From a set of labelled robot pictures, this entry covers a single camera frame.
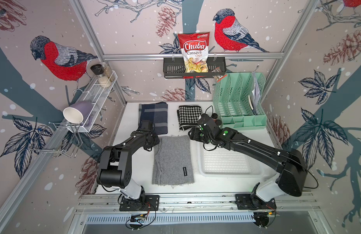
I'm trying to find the grey knitted scarf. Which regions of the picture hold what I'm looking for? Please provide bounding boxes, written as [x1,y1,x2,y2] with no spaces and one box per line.
[152,136,195,186]

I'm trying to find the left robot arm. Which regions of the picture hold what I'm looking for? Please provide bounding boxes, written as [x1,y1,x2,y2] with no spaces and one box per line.
[97,130,160,202]

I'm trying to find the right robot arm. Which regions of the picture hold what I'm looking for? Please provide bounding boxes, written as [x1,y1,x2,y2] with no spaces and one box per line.
[188,114,308,203]

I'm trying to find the Chuba cassava chips bag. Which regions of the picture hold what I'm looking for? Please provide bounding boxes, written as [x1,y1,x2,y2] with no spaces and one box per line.
[178,32,210,73]

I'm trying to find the purple cup white inside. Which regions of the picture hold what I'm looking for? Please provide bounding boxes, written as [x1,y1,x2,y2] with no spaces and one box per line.
[63,101,93,124]

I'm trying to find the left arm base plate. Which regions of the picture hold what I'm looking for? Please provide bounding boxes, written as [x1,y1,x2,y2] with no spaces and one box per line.
[119,195,160,212]

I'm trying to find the black wall basket shelf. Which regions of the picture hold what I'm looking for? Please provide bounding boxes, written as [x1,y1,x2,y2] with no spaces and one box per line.
[163,57,226,79]

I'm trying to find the navy plaid scarf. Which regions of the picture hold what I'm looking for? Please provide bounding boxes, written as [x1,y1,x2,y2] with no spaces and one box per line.
[138,102,168,135]

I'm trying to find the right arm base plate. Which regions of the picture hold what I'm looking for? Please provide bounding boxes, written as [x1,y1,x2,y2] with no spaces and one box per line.
[234,193,277,211]

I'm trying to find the black lid jar on shelf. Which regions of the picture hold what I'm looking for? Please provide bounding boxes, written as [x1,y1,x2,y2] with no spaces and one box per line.
[90,64,105,77]

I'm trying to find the mint green desk organizer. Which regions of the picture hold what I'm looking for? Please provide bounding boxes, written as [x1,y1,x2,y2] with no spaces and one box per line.
[213,72,267,131]

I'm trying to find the houndstooth folded scarf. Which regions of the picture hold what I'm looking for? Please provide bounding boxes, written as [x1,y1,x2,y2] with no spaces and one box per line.
[177,105,203,131]

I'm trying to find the snack packet in black shelf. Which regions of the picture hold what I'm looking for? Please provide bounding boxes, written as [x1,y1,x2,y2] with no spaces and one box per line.
[212,67,227,83]

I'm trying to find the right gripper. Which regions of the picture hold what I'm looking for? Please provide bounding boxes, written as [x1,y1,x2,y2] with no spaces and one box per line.
[185,127,214,145]

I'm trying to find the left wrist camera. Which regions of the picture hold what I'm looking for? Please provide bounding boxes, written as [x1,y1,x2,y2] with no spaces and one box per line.
[140,120,154,132]

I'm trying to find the white plastic basket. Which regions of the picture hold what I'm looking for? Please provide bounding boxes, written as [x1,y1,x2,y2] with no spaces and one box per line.
[197,143,264,177]

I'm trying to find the white wire wall shelf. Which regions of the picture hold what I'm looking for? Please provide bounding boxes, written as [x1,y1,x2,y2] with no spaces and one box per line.
[65,72,118,133]

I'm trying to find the glass jar on shelf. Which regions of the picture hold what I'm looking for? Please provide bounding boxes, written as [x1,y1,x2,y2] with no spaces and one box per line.
[101,62,115,82]

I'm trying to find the wire cup holder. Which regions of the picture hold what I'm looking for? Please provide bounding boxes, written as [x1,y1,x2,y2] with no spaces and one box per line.
[27,121,84,159]

